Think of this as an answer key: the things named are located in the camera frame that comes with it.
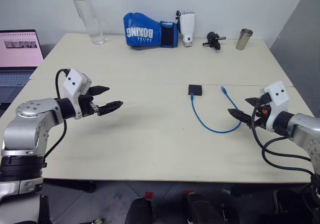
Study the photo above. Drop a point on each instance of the white robotic hand device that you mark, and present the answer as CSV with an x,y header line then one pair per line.
x,y
187,25

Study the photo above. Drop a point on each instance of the dark equipment under table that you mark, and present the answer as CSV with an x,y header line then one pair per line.
x,y
295,206

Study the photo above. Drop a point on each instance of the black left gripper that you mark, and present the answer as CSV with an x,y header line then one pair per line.
x,y
86,106

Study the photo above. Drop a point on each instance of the small red block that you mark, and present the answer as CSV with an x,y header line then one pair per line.
x,y
188,193
148,195

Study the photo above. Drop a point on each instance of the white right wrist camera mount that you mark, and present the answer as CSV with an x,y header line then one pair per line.
x,y
277,96

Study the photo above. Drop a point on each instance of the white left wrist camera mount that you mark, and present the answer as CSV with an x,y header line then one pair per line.
x,y
74,80

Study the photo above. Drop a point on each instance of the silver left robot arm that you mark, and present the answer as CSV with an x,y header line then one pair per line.
x,y
30,124

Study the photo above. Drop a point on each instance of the clear bottle with green lid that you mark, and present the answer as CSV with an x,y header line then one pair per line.
x,y
88,14

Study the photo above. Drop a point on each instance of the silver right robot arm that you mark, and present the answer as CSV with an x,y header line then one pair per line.
x,y
301,128

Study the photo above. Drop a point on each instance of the stainless steel cup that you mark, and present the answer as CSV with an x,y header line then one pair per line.
x,y
244,40

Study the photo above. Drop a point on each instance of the dark rounded shape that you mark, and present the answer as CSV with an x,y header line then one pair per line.
x,y
140,211
203,209

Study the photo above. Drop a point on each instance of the black metal clamp part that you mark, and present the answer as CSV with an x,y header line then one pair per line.
x,y
213,40

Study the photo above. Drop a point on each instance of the blue boxing glove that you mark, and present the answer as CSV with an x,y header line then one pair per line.
x,y
142,30

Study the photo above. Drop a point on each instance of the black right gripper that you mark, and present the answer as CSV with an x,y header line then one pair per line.
x,y
263,114

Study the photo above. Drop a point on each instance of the small black adapter box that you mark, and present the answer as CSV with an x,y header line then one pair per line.
x,y
195,89

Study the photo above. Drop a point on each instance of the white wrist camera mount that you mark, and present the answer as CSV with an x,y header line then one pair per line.
x,y
277,96
74,80

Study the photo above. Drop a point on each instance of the grey laptop with pink screen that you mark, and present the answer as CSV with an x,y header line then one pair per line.
x,y
17,52

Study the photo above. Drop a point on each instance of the grey partition panel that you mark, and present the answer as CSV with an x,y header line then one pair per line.
x,y
300,34

